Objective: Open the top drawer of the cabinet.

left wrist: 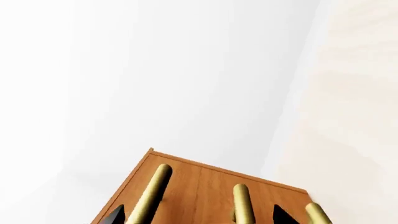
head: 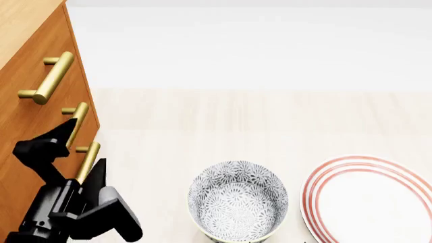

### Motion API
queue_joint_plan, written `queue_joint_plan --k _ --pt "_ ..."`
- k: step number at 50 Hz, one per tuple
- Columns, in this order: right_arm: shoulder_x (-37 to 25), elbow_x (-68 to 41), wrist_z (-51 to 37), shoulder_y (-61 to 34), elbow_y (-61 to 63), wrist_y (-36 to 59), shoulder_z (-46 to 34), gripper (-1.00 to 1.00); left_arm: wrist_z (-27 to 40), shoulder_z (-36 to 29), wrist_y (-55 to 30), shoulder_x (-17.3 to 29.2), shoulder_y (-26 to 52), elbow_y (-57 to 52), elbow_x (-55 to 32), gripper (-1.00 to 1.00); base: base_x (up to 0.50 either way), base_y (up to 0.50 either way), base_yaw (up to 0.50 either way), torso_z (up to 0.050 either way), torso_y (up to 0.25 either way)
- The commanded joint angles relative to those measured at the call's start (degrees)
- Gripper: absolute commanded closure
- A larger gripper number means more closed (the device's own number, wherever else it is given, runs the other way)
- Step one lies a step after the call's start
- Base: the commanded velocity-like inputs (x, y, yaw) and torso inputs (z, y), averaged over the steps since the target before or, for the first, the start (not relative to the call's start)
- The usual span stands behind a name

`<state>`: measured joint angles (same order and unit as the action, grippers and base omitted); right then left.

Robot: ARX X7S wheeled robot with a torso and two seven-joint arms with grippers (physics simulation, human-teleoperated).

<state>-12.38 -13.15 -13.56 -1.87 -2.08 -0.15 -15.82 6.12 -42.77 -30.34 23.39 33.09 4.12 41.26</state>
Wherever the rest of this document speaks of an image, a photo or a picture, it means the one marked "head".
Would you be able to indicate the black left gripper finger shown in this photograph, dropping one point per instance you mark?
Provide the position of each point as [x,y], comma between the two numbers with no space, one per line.
[37,149]
[108,217]

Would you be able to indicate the grey floral patterned bowl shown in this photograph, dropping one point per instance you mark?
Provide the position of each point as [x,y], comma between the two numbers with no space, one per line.
[238,202]

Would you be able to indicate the orange wooden drawer cabinet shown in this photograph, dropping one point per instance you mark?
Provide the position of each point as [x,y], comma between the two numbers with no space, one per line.
[23,121]

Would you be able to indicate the white plate with red rings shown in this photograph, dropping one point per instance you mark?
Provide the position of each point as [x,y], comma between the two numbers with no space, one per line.
[371,202]

